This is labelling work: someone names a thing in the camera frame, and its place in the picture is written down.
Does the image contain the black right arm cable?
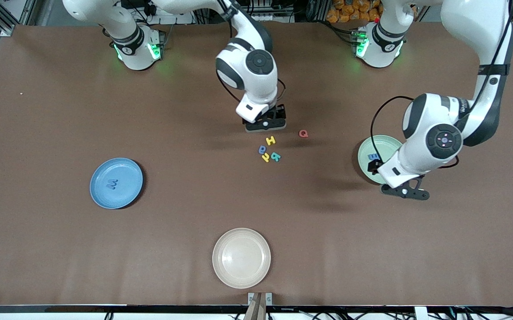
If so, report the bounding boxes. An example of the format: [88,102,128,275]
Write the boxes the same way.
[215,0,286,105]

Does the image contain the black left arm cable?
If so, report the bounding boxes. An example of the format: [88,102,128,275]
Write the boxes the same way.
[370,96,461,169]

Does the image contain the white power strip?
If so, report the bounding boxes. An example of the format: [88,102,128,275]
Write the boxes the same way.
[150,9,195,25]

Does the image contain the orange bags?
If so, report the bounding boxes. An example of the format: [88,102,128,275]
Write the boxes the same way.
[326,0,383,24]

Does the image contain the green plate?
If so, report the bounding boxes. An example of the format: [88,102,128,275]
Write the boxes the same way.
[357,135,404,184]

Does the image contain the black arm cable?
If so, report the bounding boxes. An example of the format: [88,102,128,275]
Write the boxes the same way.
[215,0,286,105]
[370,96,461,169]

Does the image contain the beige plate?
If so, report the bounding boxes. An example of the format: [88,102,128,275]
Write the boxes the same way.
[212,228,271,289]

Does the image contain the blue plate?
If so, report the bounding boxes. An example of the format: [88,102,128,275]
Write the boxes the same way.
[89,157,144,210]

